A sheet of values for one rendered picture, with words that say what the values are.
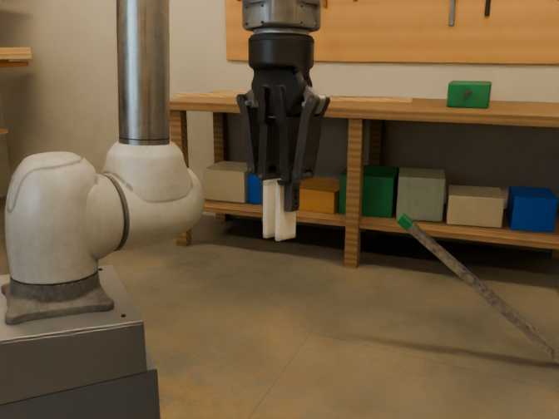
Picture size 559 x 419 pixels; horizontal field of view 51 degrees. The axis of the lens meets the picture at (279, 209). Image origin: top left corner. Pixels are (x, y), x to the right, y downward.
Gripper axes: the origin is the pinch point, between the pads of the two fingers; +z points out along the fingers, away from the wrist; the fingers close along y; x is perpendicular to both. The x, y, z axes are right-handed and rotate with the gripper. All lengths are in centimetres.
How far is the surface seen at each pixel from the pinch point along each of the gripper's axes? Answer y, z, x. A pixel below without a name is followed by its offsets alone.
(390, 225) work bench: -118, 52, 203
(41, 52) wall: -379, -42, 142
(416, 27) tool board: -137, -51, 248
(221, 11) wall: -247, -65, 199
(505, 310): -36, 64, 158
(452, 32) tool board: -119, -48, 256
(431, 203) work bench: -107, 41, 223
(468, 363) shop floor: -45, 85, 149
